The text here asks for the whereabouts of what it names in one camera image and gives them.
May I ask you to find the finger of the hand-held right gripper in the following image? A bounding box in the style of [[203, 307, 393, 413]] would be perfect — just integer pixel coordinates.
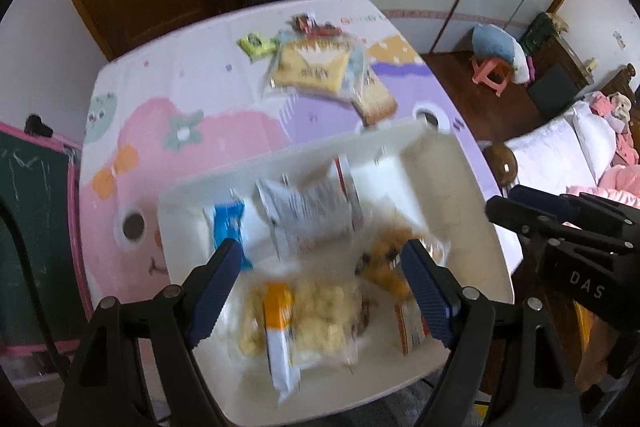
[[485, 196, 632, 258], [509, 185, 640, 233]]

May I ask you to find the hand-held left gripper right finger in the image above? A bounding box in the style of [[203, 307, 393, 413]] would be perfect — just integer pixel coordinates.
[[400, 239, 585, 427]]

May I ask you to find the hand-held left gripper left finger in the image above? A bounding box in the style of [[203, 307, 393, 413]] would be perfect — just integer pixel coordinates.
[[56, 238, 246, 427]]

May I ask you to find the orange label snack packet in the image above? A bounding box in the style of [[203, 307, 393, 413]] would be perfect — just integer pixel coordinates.
[[392, 299, 433, 355]]

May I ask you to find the clear yellow cake packet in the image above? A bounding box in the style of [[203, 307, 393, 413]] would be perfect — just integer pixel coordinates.
[[227, 279, 273, 358], [292, 279, 373, 368]]

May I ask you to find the clear golden pastry packet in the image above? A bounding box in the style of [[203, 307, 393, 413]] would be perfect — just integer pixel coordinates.
[[355, 227, 448, 300]]

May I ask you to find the orange white bar packet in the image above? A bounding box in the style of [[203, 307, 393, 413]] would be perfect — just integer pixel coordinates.
[[262, 282, 303, 400]]

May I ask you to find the blue white snack packet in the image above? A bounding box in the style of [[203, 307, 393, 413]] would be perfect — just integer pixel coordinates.
[[204, 199, 253, 270]]

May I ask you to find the white plastic tray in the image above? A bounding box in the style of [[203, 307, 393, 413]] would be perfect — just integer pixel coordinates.
[[157, 119, 516, 427]]

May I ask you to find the silver white snack packet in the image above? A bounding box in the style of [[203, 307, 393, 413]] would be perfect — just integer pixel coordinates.
[[255, 177, 366, 258]]

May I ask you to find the brown wooden bedpost knob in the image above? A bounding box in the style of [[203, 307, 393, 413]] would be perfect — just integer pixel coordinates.
[[482, 142, 518, 188]]

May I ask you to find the pink ruffled blanket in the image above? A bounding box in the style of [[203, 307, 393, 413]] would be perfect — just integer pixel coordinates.
[[565, 164, 640, 208]]

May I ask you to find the black bag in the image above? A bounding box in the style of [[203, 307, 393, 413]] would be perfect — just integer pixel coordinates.
[[526, 62, 581, 118]]

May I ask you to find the pink plush toy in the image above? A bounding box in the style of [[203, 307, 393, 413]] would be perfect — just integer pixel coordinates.
[[590, 91, 640, 165]]

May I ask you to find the pink plastic stool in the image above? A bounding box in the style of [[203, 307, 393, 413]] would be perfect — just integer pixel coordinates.
[[471, 56, 513, 98]]

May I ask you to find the dark wooden nightstand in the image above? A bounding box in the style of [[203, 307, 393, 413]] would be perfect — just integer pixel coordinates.
[[520, 12, 596, 88]]

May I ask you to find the blue white cushion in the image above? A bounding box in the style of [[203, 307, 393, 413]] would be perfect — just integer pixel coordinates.
[[471, 23, 528, 82]]

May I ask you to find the brown cracker packet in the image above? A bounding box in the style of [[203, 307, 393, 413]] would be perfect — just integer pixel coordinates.
[[350, 67, 398, 126]]

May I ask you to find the green chalkboard easel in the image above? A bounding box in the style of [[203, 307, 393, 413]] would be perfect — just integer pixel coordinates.
[[0, 114, 83, 358]]

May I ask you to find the cartoon printed tablecloth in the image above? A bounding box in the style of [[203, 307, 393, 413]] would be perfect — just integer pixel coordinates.
[[77, 0, 503, 323]]

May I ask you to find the large yellow snack bag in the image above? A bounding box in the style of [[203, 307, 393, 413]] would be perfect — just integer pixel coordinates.
[[265, 34, 351, 95]]

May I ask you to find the green snack packet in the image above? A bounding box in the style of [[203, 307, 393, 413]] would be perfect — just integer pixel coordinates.
[[236, 33, 278, 58]]

